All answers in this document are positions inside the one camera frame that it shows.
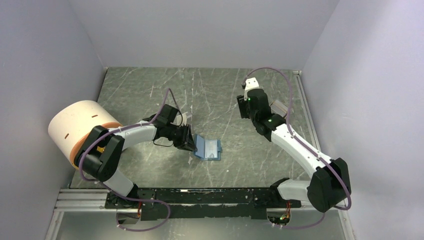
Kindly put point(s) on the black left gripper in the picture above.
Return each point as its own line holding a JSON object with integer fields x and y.
{"x": 181, "y": 143}

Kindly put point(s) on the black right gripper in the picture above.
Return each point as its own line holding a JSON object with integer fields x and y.
{"x": 242, "y": 104}

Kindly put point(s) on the blue card holder wallet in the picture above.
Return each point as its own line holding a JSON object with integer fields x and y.
{"x": 207, "y": 149}

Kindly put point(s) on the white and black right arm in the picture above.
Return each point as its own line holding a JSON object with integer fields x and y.
{"x": 329, "y": 182}

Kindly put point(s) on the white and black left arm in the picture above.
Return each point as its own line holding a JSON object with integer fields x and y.
{"x": 100, "y": 153}

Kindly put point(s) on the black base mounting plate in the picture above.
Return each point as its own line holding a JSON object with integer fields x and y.
{"x": 190, "y": 203}

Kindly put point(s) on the white and orange cylinder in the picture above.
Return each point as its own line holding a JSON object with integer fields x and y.
{"x": 70, "y": 127}

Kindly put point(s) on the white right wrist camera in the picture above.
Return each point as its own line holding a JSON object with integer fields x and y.
{"x": 250, "y": 84}

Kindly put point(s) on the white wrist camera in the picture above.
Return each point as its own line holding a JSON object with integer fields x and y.
{"x": 250, "y": 84}
{"x": 185, "y": 118}

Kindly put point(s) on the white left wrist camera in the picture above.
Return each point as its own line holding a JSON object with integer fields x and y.
{"x": 185, "y": 118}

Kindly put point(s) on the aluminium rail frame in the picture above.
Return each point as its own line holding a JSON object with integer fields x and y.
{"x": 80, "y": 214}

